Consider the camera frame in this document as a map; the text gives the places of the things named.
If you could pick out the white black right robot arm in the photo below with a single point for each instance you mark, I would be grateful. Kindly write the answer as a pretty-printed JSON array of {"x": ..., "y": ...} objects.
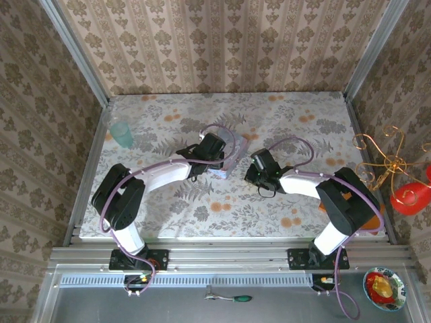
[{"x": 303, "y": 183}]

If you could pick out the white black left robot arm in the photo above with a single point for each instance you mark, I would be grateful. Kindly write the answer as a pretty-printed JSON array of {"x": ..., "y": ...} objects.
[{"x": 161, "y": 175}]

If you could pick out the floral tablecloth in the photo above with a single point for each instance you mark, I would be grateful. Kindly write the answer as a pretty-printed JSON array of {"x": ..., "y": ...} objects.
[{"x": 229, "y": 215}]

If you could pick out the teal plastic cup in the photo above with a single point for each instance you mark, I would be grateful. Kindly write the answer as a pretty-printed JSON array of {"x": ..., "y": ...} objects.
[{"x": 122, "y": 134}]

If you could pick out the orange wooden block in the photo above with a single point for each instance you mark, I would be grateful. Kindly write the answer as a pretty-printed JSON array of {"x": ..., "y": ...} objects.
[{"x": 370, "y": 224}]

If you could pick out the black power connector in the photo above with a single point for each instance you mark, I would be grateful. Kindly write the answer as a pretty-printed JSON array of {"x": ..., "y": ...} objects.
[
  {"x": 138, "y": 281},
  {"x": 323, "y": 282}
]

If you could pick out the red balloon ornament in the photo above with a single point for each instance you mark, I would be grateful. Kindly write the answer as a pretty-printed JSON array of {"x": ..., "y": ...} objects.
[{"x": 409, "y": 198}]

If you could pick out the red packet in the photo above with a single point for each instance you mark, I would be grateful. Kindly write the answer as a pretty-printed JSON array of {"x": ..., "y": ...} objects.
[{"x": 372, "y": 281}]

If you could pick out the yellow packet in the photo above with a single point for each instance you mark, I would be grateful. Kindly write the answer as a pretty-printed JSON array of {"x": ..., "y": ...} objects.
[{"x": 384, "y": 286}]

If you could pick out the patterned ceramic bowl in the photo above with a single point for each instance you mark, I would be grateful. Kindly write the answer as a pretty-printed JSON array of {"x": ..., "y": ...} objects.
[{"x": 399, "y": 296}]

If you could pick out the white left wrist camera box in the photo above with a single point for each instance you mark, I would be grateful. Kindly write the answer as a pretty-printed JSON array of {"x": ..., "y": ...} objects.
[{"x": 201, "y": 136}]

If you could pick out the aluminium frame rail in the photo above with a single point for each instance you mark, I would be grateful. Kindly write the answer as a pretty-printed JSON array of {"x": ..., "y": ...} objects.
[{"x": 229, "y": 255}]

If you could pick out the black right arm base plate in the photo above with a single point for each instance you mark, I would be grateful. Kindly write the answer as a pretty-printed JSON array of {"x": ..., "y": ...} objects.
[{"x": 298, "y": 259}]

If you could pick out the aluminium side rail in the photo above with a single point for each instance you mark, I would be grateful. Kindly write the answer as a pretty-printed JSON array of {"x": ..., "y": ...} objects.
[
  {"x": 94, "y": 148},
  {"x": 353, "y": 114}
]

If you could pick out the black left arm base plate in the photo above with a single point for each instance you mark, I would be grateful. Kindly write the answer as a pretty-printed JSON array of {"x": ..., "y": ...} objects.
[{"x": 158, "y": 259}]

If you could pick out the aluminium frame post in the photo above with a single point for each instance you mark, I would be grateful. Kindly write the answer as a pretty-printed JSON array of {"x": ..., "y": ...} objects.
[
  {"x": 373, "y": 47},
  {"x": 77, "y": 50}
]

